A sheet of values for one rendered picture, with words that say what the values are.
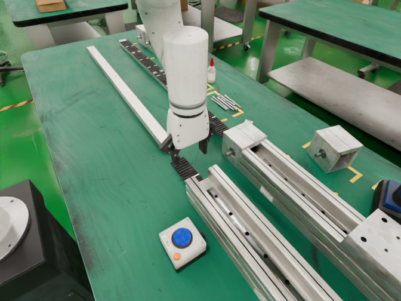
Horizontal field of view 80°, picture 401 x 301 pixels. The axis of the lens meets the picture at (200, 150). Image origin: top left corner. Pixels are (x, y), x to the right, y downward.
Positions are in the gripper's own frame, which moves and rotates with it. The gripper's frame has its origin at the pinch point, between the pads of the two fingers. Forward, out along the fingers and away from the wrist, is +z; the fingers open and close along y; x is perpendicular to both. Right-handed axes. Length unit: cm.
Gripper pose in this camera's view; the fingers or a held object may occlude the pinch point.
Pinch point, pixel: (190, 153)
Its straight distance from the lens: 64.9
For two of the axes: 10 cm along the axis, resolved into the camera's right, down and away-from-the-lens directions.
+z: 0.0, 7.1, 7.1
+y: -8.4, 3.9, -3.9
